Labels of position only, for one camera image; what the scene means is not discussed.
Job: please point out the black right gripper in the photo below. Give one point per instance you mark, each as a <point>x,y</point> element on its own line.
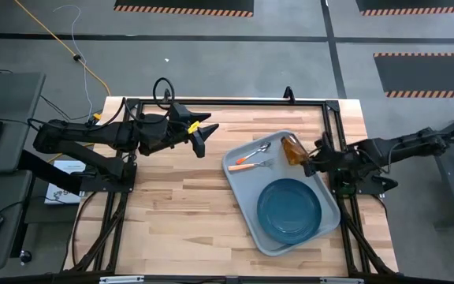
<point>335,159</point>

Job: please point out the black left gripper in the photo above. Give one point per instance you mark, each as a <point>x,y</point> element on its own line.
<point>154,134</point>

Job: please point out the amber faceted cup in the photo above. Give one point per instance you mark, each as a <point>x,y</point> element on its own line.
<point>294,152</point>

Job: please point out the blue round plate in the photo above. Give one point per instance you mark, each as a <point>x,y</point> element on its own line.
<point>290,211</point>

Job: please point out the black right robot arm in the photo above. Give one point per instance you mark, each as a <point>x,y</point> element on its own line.
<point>400,148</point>

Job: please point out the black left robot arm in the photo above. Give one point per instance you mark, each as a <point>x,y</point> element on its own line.
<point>93,134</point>

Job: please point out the gray plastic tray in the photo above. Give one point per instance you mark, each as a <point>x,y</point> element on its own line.
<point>246,197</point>

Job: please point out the yellow tag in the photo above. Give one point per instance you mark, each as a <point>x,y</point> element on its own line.
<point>193,127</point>

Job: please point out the black hazard-striped floor mat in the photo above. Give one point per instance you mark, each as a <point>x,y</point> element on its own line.
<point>183,4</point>
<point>428,75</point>
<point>416,4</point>

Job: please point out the white printed box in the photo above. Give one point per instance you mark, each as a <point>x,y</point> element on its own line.
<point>63,189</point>

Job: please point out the gray desk top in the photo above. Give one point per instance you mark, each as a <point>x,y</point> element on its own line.
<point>14,118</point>
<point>10,236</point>

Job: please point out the black round knob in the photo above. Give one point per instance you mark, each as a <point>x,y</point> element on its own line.
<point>25,257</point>

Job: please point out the black aluminium table frame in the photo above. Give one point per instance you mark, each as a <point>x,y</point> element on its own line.
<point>231,102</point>

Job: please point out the black triangular frame bracket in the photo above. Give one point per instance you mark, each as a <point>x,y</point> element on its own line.
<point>289,96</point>

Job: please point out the silver aluminium bracket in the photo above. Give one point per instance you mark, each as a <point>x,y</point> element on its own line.
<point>122,280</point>
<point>343,281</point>

